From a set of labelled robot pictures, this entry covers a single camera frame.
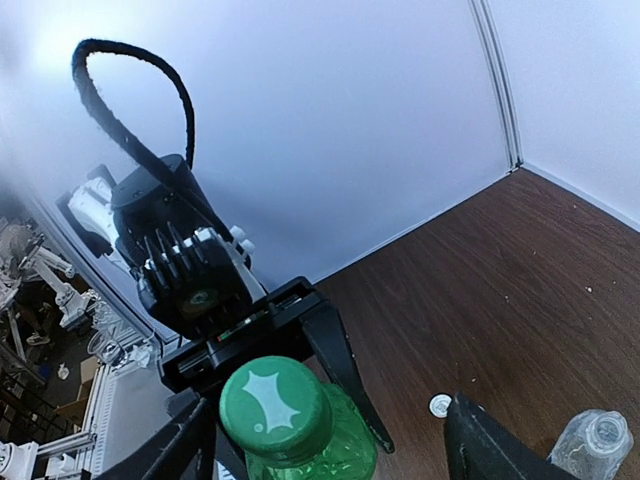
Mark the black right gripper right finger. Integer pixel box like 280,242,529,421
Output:
444,392,573,480

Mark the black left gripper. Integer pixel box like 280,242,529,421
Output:
159,277,395,453

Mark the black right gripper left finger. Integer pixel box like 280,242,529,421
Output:
96,398,215,479

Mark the white bottle cap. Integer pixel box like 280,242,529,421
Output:
429,393,452,419

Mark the green plastic bottle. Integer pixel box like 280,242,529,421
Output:
219,356,378,479

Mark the clear water bottle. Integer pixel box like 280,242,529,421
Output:
548,409,634,479

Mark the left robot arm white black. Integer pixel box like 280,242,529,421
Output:
57,154,394,452

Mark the right aluminium frame post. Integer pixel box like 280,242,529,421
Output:
468,0,523,172

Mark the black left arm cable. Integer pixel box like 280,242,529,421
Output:
69,37,231,241

